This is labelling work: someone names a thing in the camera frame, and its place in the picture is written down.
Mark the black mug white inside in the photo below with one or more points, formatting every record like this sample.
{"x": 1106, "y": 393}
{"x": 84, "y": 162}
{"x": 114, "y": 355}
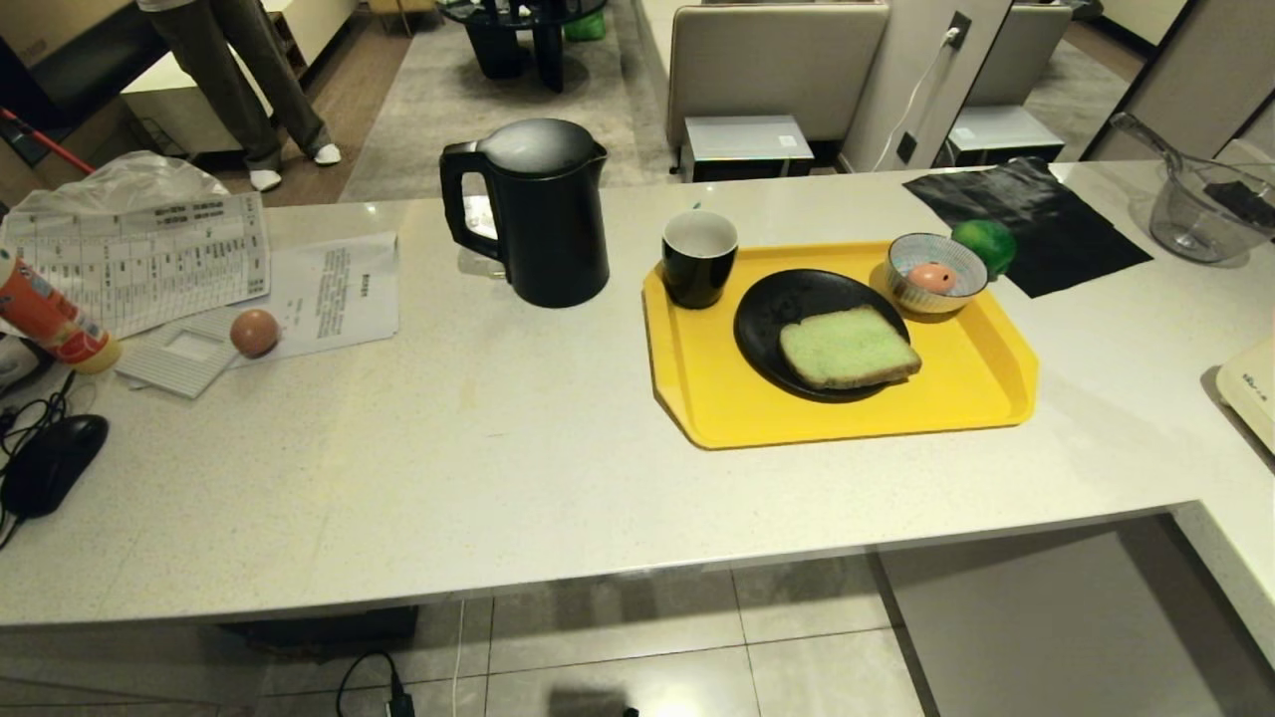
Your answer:
{"x": 699, "y": 267}

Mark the black electric kettle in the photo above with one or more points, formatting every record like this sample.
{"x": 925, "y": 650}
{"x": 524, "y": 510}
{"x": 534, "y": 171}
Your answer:
{"x": 546, "y": 229}

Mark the green bread slice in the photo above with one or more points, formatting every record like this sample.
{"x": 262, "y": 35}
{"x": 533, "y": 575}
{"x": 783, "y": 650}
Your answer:
{"x": 847, "y": 349}

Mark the brown egg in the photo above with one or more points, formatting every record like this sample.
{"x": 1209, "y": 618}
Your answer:
{"x": 255, "y": 333}
{"x": 932, "y": 278}

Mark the black round plate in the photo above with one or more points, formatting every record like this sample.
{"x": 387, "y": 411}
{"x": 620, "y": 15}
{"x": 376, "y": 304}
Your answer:
{"x": 787, "y": 319}

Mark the yellow plastic tray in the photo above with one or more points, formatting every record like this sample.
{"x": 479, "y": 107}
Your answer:
{"x": 847, "y": 408}

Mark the grey box stool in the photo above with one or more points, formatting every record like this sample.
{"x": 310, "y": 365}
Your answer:
{"x": 747, "y": 139}

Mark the small patterned ceramic bowl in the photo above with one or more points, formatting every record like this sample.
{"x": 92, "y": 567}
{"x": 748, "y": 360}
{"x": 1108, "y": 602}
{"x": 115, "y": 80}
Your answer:
{"x": 931, "y": 299}

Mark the white text paper sheet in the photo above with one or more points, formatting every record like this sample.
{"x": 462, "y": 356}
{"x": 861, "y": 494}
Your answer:
{"x": 339, "y": 289}

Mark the beige sofa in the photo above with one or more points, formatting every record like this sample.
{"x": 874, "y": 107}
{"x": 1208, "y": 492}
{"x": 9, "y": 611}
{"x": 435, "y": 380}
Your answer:
{"x": 777, "y": 70}

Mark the green bag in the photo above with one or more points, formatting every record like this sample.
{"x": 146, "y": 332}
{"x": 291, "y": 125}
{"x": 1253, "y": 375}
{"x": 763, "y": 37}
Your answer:
{"x": 586, "y": 27}

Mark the black round side table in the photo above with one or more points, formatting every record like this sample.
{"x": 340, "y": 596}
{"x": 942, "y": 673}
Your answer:
{"x": 523, "y": 30}

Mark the black plastic sheet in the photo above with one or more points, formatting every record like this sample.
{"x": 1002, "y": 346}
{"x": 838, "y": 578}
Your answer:
{"x": 1036, "y": 219}

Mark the person's legs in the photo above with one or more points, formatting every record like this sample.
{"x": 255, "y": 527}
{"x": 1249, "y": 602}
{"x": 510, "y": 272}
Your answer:
{"x": 249, "y": 70}

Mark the printed table paper sheet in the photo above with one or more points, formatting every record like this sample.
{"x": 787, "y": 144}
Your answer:
{"x": 139, "y": 259}

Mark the clear plastic bag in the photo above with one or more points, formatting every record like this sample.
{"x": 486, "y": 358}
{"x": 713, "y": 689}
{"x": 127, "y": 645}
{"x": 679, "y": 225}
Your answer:
{"x": 120, "y": 184}

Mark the clear glass measuring jug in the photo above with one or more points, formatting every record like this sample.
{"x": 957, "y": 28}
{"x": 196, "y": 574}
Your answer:
{"x": 1195, "y": 214}

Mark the orange white tube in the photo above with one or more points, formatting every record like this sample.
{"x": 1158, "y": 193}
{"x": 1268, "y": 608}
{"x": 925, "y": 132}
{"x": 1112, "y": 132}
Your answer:
{"x": 50, "y": 319}

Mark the black computer mouse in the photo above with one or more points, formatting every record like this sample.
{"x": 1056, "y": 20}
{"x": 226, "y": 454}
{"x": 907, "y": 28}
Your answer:
{"x": 52, "y": 465}

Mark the cream appliance corner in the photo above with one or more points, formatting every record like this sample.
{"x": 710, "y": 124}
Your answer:
{"x": 1253, "y": 390}

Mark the red rod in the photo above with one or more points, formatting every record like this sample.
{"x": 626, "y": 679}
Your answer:
{"x": 45, "y": 141}

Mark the white ribbed card frame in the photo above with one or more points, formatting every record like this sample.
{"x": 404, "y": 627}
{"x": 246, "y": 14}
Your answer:
{"x": 179, "y": 358}

